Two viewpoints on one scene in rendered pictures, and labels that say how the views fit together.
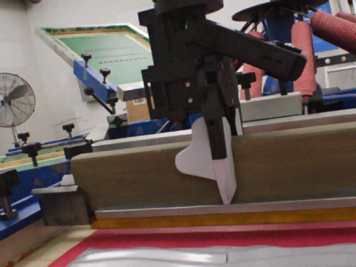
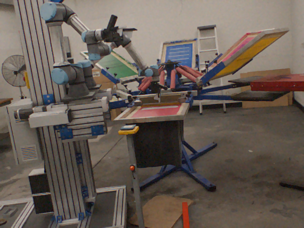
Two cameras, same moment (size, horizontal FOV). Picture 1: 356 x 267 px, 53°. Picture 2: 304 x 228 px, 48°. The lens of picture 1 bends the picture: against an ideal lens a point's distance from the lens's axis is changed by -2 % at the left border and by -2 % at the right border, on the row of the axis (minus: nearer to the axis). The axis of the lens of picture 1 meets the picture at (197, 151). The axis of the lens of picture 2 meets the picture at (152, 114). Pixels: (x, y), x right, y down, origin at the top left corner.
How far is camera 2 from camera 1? 288 cm
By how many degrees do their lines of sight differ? 8
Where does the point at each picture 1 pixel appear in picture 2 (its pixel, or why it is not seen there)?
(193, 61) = (156, 87)
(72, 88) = not seen: hidden behind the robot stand
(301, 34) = (173, 73)
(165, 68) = (153, 88)
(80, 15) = not seen: hidden behind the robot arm
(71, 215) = (139, 104)
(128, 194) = (147, 102)
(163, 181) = (151, 100)
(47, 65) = not seen: hidden behind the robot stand
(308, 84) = (173, 85)
